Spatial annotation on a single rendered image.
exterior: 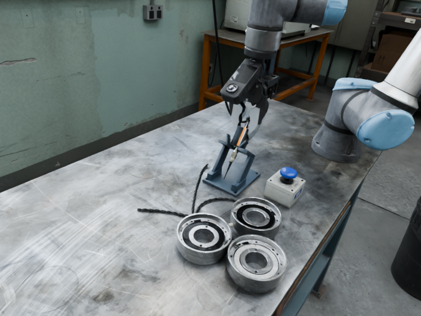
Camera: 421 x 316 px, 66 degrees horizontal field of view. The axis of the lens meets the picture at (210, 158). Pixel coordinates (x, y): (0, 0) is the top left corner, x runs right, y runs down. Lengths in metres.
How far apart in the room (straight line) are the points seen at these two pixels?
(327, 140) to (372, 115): 0.21
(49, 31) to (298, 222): 1.73
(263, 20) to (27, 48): 1.55
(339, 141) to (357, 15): 3.38
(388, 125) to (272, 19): 0.37
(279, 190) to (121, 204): 0.36
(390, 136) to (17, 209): 0.86
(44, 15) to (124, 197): 1.47
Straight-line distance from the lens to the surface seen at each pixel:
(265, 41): 0.72
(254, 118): 0.77
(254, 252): 0.62
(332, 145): 1.03
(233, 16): 2.98
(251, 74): 0.72
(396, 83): 0.89
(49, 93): 2.17
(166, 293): 0.59
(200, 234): 0.66
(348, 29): 4.36
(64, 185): 0.83
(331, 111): 1.02
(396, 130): 0.89
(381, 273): 1.97
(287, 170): 0.78
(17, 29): 2.03
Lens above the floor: 1.27
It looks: 31 degrees down
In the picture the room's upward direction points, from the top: 6 degrees clockwise
